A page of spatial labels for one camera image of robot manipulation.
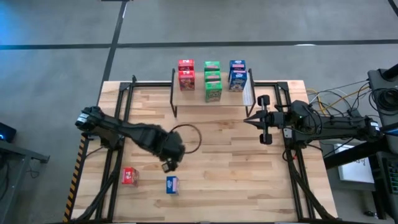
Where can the black device blue light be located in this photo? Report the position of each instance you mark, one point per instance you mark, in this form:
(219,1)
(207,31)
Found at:
(7,132)

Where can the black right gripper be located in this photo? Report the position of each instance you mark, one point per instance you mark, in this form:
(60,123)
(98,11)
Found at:
(276,119)

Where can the small black object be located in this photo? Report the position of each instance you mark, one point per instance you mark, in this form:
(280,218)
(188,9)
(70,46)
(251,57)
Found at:
(369,213)

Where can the white paper sheet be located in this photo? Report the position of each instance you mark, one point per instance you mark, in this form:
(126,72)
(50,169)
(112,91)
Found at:
(354,171)

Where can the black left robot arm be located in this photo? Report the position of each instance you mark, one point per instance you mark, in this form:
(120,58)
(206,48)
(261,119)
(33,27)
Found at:
(124,130)

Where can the red Froot Loops cereal box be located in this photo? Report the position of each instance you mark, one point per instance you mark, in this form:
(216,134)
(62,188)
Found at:
(186,81)
(186,64)
(130,176)

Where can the black aluminium table frame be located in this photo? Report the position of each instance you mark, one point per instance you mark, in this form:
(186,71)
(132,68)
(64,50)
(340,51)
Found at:
(149,84)

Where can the silver corner bracket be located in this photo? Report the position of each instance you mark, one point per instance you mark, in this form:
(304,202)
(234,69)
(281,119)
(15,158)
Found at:
(288,133)

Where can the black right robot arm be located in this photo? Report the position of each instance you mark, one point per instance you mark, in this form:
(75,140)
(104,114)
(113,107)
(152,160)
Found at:
(342,127)

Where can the green Apple Jacks cereal box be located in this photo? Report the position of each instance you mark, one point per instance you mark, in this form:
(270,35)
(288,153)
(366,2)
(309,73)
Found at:
(212,76)
(213,92)
(212,66)

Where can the black keyboard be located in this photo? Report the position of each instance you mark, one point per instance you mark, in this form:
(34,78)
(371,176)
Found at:
(393,177)

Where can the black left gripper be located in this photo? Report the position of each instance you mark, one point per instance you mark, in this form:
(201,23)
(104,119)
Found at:
(172,147)

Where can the hazard striped floor strip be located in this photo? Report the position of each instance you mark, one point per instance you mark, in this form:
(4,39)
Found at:
(74,180)

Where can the black operator desk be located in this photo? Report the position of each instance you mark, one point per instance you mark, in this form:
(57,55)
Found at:
(382,81)

